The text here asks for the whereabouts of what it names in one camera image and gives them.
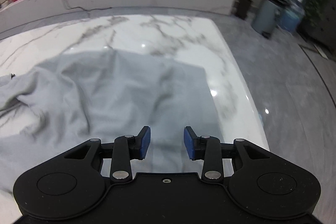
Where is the dark grey cabinet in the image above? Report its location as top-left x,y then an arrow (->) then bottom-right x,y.
297,0 -> 335,52

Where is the grey pedal trash bin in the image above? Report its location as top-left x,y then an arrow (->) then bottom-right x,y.
251,0 -> 289,39

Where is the black power cable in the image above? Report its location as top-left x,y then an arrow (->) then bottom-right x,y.
59,0 -> 113,19

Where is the light grey garment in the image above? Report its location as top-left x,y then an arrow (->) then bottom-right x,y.
1,50 -> 222,193

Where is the blue water jug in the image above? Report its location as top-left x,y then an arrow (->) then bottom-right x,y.
278,0 -> 305,33

